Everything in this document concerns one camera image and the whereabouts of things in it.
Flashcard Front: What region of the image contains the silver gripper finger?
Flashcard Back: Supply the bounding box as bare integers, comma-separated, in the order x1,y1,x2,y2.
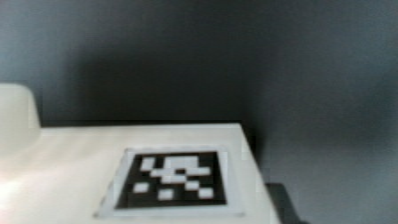
0,83,41,157

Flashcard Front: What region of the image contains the white drawer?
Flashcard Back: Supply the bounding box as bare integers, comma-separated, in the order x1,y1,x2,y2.
0,124,281,224

